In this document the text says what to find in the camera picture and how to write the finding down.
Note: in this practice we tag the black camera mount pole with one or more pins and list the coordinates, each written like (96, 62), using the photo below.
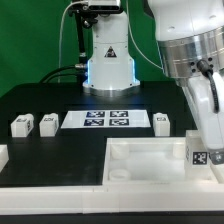
(85, 18)

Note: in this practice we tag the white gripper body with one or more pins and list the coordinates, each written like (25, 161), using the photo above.
(209, 123)

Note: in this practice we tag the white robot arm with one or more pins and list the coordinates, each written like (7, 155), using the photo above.
(190, 40)

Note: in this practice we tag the white square tabletop part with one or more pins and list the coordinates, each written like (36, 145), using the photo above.
(152, 161)

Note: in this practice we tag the white sheet with AprilTags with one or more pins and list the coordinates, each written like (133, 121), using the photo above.
(106, 119)

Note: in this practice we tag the white U-shaped obstacle fence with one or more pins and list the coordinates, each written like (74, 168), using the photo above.
(116, 197)

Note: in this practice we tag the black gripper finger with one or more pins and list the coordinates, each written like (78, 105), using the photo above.
(217, 157)

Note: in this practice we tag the grey camera on top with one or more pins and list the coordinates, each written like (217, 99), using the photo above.
(104, 6)

